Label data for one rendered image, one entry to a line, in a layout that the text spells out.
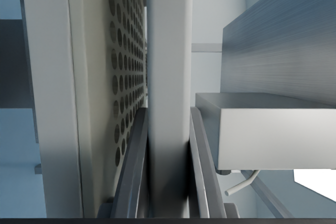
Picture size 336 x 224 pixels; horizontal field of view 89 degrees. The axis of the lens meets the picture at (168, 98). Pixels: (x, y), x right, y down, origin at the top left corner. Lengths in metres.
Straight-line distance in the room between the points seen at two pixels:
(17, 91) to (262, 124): 0.51
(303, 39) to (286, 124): 0.20
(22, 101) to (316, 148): 0.60
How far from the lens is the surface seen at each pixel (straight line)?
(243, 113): 0.29
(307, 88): 0.44
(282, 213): 1.28
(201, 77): 3.81
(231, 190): 0.32
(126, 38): 0.17
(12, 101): 0.54
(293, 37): 0.49
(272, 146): 0.33
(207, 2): 4.56
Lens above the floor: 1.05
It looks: 1 degrees up
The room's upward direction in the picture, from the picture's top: 90 degrees clockwise
